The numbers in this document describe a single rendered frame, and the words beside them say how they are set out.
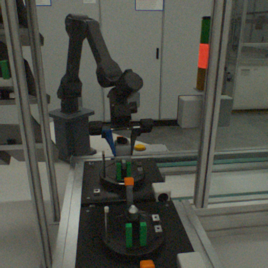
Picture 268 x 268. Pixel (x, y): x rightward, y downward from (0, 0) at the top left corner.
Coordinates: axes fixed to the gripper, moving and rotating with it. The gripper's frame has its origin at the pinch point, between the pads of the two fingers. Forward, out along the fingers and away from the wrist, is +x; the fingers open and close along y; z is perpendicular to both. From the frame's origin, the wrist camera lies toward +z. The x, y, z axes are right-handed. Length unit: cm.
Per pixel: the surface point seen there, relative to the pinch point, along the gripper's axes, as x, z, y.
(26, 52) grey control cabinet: -203, -226, -90
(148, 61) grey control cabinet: -189, -231, 67
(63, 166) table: -3.9, -37.6, -21.5
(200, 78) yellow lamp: -6.8, 23.1, 16.5
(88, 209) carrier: 17.7, 3.1, -10.1
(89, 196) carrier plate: 13.7, -1.3, -10.0
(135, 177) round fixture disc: 9.3, -3.5, 3.4
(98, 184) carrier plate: 10.1, -5.4, -7.5
